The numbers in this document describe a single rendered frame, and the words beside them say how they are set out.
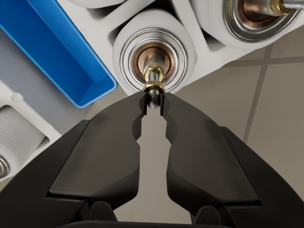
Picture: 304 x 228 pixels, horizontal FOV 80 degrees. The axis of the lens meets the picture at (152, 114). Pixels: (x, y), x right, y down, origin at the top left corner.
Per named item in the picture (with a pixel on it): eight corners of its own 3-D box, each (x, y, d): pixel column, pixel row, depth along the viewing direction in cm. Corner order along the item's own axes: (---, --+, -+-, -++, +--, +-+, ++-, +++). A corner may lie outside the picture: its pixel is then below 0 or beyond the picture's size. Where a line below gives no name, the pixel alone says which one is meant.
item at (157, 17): (130, 59, 38) (114, 100, 23) (128, 5, 33) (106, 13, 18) (176, 60, 38) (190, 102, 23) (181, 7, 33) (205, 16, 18)
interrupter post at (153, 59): (143, 73, 21) (141, 84, 18) (143, 51, 20) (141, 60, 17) (163, 73, 21) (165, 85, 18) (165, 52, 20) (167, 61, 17)
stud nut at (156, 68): (156, 85, 18) (156, 89, 18) (141, 77, 18) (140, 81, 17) (166, 69, 18) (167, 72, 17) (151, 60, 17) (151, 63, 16)
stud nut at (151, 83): (156, 104, 15) (156, 109, 15) (138, 95, 15) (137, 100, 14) (169, 85, 14) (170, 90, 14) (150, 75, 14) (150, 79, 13)
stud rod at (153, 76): (155, 74, 19) (156, 111, 13) (147, 69, 19) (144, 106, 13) (160, 66, 19) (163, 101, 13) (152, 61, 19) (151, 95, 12)
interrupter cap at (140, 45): (121, 92, 23) (121, 95, 22) (117, 25, 18) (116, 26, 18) (182, 94, 23) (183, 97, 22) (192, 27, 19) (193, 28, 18)
